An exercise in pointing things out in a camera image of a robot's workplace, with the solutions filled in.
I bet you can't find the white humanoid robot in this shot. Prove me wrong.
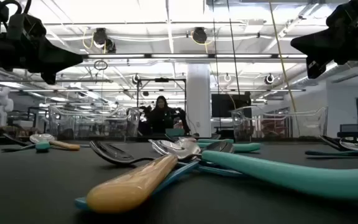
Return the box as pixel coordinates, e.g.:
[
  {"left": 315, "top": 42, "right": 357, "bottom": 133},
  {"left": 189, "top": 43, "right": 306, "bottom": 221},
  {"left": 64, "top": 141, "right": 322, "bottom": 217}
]
[{"left": 0, "top": 86, "right": 14, "bottom": 127}]

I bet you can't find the black monitor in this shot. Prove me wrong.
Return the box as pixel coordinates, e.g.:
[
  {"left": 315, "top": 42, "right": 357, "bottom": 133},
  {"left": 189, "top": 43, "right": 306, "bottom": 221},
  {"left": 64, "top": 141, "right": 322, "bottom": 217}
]
[{"left": 211, "top": 93, "right": 252, "bottom": 118}]

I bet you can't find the cluttered background workbench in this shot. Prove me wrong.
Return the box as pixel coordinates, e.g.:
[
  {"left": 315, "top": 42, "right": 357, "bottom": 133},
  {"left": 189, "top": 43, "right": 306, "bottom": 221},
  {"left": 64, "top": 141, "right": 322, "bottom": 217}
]
[{"left": 0, "top": 119, "right": 50, "bottom": 138}]

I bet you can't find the long ceiling light strip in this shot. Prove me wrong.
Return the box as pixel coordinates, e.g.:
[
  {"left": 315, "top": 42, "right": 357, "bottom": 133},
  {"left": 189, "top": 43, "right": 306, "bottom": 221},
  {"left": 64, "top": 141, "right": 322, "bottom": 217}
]
[{"left": 82, "top": 53, "right": 308, "bottom": 60}]

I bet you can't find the teal box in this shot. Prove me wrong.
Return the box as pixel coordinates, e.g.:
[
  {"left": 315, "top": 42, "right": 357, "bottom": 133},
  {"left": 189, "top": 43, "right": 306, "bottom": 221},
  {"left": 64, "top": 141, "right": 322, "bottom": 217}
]
[{"left": 165, "top": 128, "right": 186, "bottom": 137}]

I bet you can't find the black gantry frame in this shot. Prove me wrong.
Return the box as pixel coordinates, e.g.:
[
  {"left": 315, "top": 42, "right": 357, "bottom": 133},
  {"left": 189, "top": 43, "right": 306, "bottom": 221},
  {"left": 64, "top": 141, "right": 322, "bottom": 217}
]
[{"left": 136, "top": 77, "right": 188, "bottom": 110}]

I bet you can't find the white pillar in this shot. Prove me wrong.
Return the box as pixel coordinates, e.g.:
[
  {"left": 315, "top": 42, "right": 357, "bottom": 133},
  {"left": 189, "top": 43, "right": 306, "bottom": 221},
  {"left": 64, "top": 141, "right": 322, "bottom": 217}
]
[{"left": 186, "top": 63, "right": 212, "bottom": 138}]

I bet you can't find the hanging black cable loop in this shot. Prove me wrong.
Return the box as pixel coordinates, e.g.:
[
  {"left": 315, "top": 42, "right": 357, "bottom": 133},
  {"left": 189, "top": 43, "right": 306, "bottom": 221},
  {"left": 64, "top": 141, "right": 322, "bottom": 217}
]
[{"left": 93, "top": 59, "right": 109, "bottom": 71}]

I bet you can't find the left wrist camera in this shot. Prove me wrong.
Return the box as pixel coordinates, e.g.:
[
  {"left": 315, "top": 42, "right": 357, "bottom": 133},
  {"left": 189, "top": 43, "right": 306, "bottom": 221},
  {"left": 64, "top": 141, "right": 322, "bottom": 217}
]
[{"left": 22, "top": 14, "right": 47, "bottom": 43}]

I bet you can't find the yellow hanging cable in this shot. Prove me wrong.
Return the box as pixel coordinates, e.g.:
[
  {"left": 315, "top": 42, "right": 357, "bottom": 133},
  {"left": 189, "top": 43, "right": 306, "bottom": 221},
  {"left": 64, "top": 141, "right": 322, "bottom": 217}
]
[{"left": 268, "top": 0, "right": 301, "bottom": 138}]

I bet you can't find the black keyboard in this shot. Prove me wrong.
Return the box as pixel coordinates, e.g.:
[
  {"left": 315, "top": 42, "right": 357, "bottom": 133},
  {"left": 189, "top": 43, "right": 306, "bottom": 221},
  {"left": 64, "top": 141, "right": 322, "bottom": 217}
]
[{"left": 337, "top": 123, "right": 358, "bottom": 139}]

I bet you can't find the black table mat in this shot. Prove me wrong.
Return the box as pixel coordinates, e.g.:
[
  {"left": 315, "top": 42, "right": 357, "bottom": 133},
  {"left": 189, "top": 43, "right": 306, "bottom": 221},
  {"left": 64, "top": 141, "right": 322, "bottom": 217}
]
[{"left": 0, "top": 136, "right": 358, "bottom": 224}]

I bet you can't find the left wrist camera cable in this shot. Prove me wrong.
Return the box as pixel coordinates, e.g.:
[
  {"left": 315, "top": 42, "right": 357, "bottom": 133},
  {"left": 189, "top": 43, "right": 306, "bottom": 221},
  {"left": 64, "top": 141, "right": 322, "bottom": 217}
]
[{"left": 0, "top": 0, "right": 33, "bottom": 41}]

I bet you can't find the clear plastic bin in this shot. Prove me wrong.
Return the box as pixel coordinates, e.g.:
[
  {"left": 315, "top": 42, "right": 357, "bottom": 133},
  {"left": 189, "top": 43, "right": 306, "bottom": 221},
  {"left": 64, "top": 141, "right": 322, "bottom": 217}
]
[
  {"left": 48, "top": 105, "right": 140, "bottom": 142},
  {"left": 231, "top": 105, "right": 329, "bottom": 144}
]

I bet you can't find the person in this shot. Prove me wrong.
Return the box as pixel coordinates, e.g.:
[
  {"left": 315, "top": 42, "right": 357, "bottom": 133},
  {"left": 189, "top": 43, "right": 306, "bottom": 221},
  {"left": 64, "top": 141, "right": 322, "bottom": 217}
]
[{"left": 147, "top": 95, "right": 177, "bottom": 135}]

